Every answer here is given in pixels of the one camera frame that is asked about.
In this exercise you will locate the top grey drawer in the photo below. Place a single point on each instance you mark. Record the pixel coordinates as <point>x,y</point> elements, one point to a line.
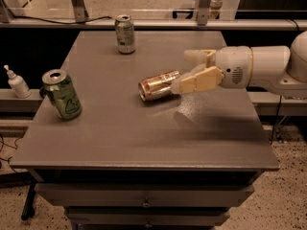
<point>144,195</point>

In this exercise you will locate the black stand leg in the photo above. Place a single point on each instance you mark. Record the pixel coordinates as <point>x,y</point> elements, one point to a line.
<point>28,209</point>

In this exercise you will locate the orange soda can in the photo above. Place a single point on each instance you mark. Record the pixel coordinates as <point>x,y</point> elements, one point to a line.
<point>158,86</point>

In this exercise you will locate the right metal bracket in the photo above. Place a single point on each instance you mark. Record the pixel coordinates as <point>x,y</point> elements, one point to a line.
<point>203,11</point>

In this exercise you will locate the grey drawer cabinet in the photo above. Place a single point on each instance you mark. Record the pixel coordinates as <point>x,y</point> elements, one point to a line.
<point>206,138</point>

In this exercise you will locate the white pump bottle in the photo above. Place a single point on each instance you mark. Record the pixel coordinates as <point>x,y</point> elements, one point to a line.
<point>17,83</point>

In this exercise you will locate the left metal bracket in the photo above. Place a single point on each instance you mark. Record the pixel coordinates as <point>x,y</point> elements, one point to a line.
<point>80,11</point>

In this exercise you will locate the metal bracket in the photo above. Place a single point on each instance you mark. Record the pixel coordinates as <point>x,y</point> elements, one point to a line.
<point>203,11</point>
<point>80,11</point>

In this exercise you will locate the grey drawer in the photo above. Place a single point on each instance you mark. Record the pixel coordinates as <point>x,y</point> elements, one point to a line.
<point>147,216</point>
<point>144,195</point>

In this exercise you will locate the white green soda can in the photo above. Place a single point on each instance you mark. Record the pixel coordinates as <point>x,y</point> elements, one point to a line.
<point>124,29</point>

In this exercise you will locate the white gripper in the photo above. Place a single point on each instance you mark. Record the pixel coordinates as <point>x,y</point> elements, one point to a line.
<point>234,66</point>

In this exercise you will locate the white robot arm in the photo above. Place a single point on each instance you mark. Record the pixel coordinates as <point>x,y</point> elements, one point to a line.
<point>280,70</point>

